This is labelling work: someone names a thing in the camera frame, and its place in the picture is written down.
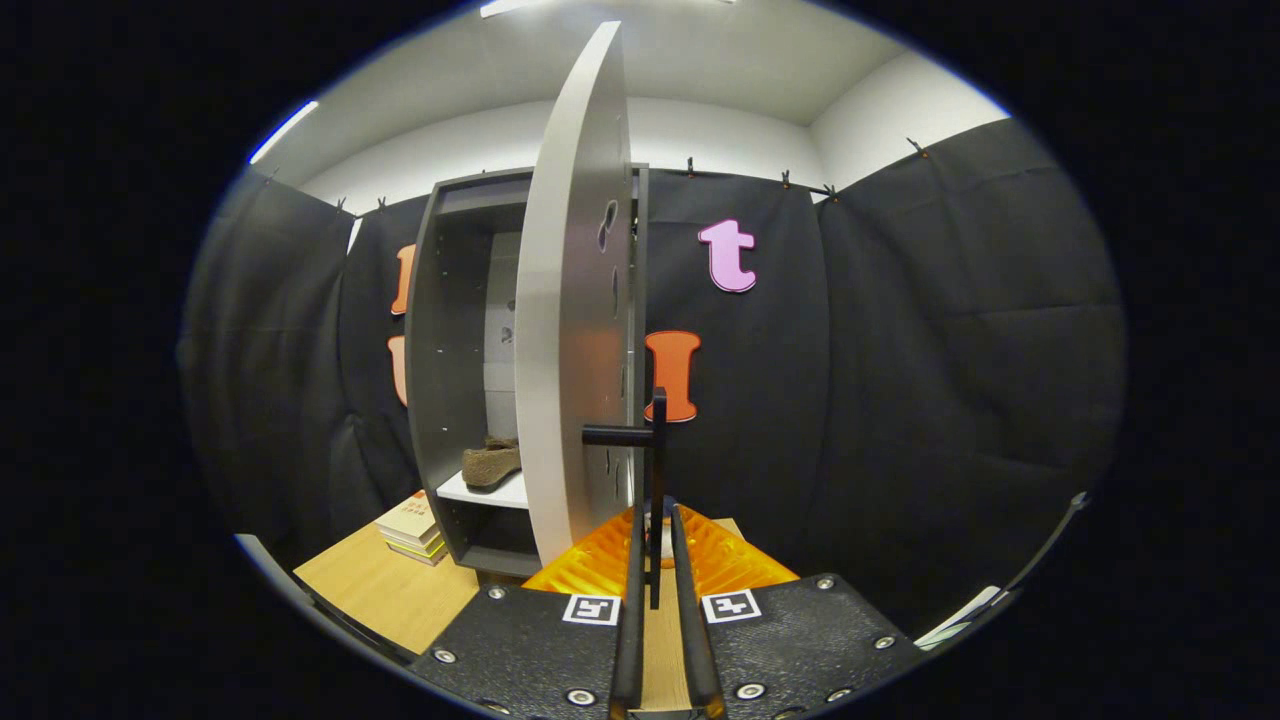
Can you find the ceiling light panel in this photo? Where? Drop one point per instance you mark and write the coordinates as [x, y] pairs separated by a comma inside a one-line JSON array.
[[285, 131], [500, 7]]

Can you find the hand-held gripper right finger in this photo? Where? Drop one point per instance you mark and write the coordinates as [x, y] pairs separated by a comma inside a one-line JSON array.
[[695, 650]]

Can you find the brown fuzzy shoe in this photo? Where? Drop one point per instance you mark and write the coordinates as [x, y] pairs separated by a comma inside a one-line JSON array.
[[490, 465]]

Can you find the white cabinet shelf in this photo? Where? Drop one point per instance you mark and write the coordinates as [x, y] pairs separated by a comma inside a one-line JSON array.
[[495, 492]]

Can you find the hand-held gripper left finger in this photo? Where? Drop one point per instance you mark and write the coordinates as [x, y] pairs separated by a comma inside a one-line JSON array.
[[630, 640]]

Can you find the white flat object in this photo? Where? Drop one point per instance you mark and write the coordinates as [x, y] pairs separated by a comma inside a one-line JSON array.
[[960, 612]]

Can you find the stack of books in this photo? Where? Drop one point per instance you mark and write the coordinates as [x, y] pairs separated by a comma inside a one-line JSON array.
[[410, 520]]

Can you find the row of small backdrop clips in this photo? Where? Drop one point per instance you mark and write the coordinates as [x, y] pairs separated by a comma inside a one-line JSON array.
[[690, 166]]

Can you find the dark grey shoe cabinet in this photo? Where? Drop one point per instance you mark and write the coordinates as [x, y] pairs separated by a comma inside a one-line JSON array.
[[440, 350]]

